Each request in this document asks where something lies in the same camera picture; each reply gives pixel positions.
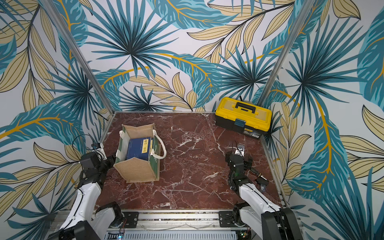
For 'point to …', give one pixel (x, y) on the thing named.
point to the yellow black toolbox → (243, 117)
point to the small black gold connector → (259, 177)
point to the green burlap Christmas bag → (135, 170)
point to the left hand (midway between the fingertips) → (112, 156)
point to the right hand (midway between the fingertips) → (241, 153)
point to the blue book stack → (140, 148)
